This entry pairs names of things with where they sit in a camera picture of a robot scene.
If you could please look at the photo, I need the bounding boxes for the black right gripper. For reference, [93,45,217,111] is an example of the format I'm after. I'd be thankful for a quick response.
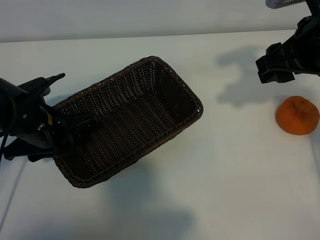
[255,32,320,85]

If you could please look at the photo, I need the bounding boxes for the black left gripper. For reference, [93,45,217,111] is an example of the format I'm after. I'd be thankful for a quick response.
[2,72,66,163]

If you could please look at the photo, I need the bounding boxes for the orange fruit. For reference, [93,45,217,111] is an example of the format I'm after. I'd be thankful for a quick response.
[275,95,320,136]

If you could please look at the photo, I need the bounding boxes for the dark brown wicker basket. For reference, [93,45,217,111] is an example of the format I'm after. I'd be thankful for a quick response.
[51,55,204,189]

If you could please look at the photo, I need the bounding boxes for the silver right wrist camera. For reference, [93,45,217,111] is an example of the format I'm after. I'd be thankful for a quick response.
[264,0,307,10]

